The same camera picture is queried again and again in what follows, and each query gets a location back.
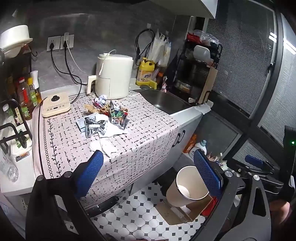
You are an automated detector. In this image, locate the black dish rack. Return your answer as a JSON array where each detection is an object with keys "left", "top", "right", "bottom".
[{"left": 171, "top": 37, "right": 223, "bottom": 104}]

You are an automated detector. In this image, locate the red cap sauce bottle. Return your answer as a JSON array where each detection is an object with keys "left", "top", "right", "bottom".
[{"left": 17, "top": 77, "right": 34, "bottom": 121}]

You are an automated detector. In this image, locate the orange spray bottle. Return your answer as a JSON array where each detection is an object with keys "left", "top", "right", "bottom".
[{"left": 183, "top": 133, "right": 197, "bottom": 153}]

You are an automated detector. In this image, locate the patterned pink table cloth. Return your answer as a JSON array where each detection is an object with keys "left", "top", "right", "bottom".
[{"left": 32, "top": 91, "right": 179, "bottom": 208}]

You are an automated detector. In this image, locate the white cabinet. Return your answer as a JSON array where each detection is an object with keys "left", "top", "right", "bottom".
[{"left": 129, "top": 107, "right": 203, "bottom": 195}]

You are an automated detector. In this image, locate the silver foil wrapper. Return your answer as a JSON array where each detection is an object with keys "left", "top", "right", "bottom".
[{"left": 85, "top": 116, "right": 106, "bottom": 138}]

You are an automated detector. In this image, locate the white laundry detergent bottle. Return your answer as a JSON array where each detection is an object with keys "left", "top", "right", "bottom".
[{"left": 194, "top": 139, "right": 207, "bottom": 155}]

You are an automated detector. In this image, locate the white cloth on counter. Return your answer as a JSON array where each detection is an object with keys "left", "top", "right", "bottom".
[{"left": 194, "top": 100, "right": 213, "bottom": 115}]

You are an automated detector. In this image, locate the white paper napkin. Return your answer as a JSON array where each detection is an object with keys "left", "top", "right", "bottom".
[{"left": 87, "top": 113, "right": 127, "bottom": 157}]

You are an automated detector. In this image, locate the clear plastic water bottle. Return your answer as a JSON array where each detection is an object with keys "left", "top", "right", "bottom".
[{"left": 0, "top": 156, "right": 19, "bottom": 183}]

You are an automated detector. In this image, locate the stainless steel sink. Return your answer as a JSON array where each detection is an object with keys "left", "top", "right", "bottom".
[{"left": 136, "top": 89, "right": 191, "bottom": 114}]

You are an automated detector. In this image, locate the person's right hand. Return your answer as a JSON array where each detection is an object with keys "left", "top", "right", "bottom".
[{"left": 269, "top": 200, "right": 290, "bottom": 226}]

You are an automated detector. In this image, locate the small pink bottle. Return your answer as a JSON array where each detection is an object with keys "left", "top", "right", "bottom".
[{"left": 161, "top": 76, "right": 167, "bottom": 93}]

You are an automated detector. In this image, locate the white power cable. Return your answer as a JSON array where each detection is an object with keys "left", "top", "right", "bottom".
[{"left": 66, "top": 39, "right": 90, "bottom": 75}]

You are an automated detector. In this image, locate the wooden cutting board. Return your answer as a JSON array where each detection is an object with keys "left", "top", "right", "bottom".
[{"left": 198, "top": 67, "right": 218, "bottom": 104}]

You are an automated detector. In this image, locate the colourful snack wrapper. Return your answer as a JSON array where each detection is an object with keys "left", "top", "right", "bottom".
[{"left": 109, "top": 101, "right": 129, "bottom": 130}]

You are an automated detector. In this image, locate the white printed paper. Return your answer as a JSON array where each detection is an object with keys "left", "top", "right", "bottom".
[{"left": 93, "top": 95, "right": 108, "bottom": 108}]

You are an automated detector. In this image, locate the black power cable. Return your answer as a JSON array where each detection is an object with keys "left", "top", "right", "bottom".
[{"left": 49, "top": 45, "right": 83, "bottom": 105}]

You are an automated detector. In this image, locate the brown paper bag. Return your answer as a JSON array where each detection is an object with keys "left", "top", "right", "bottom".
[{"left": 84, "top": 104, "right": 110, "bottom": 116}]

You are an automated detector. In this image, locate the white paper trash bucket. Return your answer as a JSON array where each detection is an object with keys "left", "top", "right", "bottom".
[{"left": 166, "top": 166, "right": 209, "bottom": 207}]

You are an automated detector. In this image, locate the cream air fryer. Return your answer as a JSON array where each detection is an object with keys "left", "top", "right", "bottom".
[{"left": 86, "top": 53, "right": 133, "bottom": 99}]

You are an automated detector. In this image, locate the yellow dish soap bottle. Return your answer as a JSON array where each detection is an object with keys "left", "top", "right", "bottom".
[{"left": 136, "top": 58, "right": 155, "bottom": 86}]

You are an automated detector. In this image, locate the white bowl on shelf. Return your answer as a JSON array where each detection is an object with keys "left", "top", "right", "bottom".
[{"left": 1, "top": 25, "right": 33, "bottom": 58}]

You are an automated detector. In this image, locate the yellow sponge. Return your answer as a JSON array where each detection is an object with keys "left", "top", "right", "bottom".
[{"left": 149, "top": 80, "right": 158, "bottom": 90}]

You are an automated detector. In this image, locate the green label oil bottle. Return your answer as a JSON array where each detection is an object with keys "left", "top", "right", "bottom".
[{"left": 27, "top": 77, "right": 38, "bottom": 107}]

